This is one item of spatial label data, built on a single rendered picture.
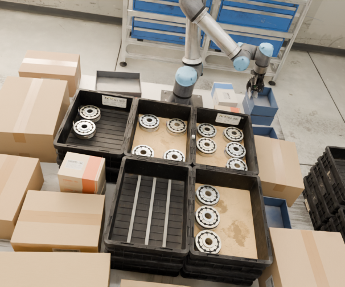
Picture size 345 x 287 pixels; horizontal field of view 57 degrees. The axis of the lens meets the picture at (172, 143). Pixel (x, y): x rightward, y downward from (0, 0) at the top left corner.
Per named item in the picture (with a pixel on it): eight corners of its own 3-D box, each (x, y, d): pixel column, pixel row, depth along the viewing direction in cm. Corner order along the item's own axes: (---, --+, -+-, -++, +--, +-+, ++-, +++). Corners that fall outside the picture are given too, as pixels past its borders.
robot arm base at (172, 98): (167, 95, 198) (169, 82, 191) (191, 98, 200) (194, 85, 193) (167, 110, 187) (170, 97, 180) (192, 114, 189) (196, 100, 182)
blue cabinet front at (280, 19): (209, 48, 330) (223, -8, 289) (276, 57, 337) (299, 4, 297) (209, 49, 328) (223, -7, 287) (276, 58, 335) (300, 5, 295)
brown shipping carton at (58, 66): (23, 94, 187) (17, 71, 175) (32, 72, 202) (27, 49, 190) (76, 98, 191) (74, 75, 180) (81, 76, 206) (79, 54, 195)
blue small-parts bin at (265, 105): (245, 93, 205) (249, 84, 200) (267, 95, 207) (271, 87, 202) (250, 114, 192) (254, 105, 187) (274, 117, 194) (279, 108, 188)
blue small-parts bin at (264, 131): (243, 153, 180) (247, 144, 175) (237, 134, 190) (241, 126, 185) (276, 154, 183) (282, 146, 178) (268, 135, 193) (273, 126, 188)
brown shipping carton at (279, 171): (245, 154, 179) (254, 134, 168) (283, 162, 180) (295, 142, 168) (247, 199, 159) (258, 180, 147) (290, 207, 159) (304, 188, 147)
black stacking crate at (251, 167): (190, 122, 174) (194, 106, 166) (243, 131, 176) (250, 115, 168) (187, 181, 147) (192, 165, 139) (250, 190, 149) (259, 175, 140)
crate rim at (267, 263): (191, 168, 140) (192, 165, 138) (258, 178, 142) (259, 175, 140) (188, 257, 112) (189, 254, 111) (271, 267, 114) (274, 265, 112)
